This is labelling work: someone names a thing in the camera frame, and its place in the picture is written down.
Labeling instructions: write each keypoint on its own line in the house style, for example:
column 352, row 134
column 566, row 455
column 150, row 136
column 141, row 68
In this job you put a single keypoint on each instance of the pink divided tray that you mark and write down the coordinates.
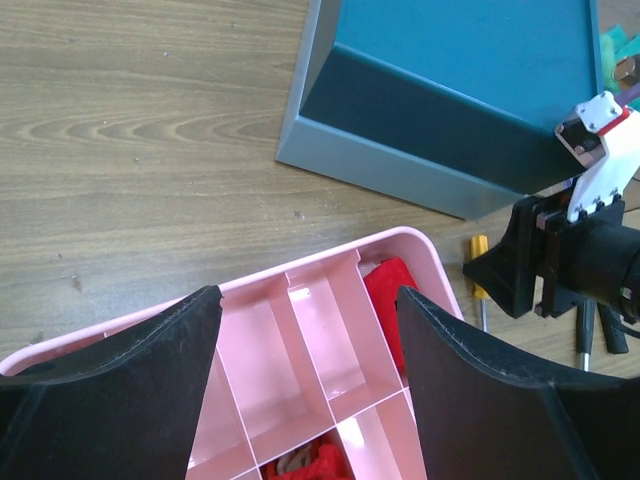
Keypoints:
column 302, row 357

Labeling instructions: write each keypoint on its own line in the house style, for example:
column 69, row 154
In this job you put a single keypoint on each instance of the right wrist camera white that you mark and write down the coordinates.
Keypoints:
column 603, row 136

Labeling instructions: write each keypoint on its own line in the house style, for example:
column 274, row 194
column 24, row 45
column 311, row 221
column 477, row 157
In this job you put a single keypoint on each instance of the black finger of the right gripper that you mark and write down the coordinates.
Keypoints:
column 509, row 271

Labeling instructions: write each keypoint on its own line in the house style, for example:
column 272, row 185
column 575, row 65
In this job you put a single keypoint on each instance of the red white striped sock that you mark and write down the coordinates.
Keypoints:
column 315, row 461

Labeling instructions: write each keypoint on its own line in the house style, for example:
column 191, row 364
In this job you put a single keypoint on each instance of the red sock top right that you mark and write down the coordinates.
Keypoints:
column 382, row 285

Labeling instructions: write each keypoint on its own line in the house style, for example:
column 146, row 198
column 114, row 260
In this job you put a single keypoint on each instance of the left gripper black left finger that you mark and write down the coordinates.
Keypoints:
column 125, row 407

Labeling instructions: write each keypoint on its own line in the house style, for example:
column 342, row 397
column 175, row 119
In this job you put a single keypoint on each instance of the claw hammer black handle upright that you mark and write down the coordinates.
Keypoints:
column 585, row 318

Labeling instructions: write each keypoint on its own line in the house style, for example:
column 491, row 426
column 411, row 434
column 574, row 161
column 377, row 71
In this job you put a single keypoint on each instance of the teal drawer box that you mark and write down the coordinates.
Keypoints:
column 450, row 105

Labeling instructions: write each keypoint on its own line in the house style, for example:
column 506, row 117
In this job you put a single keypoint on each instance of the orange yellow screwdriver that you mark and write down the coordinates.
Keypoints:
column 478, row 247

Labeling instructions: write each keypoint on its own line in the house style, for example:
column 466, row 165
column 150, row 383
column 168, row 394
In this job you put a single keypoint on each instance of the green cloth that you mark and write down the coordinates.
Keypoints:
column 616, row 46

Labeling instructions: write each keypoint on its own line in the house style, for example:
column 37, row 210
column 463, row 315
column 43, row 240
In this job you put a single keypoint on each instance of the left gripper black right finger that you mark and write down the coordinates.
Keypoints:
column 486, row 409

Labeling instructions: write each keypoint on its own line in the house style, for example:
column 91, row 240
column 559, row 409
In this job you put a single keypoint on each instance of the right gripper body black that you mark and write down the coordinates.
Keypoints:
column 595, row 257

